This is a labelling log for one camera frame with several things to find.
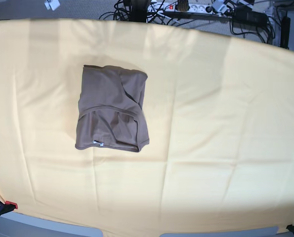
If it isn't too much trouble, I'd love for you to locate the yellow tablecloth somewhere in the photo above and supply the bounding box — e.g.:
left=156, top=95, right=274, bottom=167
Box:
left=0, top=19, right=294, bottom=237

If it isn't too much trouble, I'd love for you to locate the black stand centre background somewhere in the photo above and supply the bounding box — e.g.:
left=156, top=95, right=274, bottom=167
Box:
left=129, top=0, right=150, bottom=23

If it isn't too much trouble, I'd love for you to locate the black power adapter box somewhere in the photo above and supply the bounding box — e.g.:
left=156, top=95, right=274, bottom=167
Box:
left=232, top=8, right=268, bottom=28

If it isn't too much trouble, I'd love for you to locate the brown T-shirt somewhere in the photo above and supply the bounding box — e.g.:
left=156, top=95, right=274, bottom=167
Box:
left=75, top=65, right=149, bottom=152

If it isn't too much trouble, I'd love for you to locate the black post right background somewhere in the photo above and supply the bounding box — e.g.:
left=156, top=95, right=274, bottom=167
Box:
left=280, top=11, right=291, bottom=49

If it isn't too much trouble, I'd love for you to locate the white power strip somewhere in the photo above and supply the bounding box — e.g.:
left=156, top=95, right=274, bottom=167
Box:
left=148, top=1, right=226, bottom=15

